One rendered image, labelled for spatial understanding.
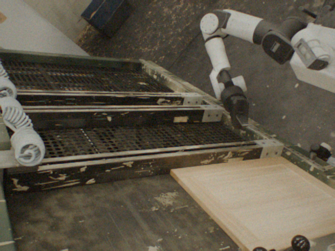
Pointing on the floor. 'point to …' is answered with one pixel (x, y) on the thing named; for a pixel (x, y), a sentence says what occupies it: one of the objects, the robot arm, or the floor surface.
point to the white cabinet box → (32, 31)
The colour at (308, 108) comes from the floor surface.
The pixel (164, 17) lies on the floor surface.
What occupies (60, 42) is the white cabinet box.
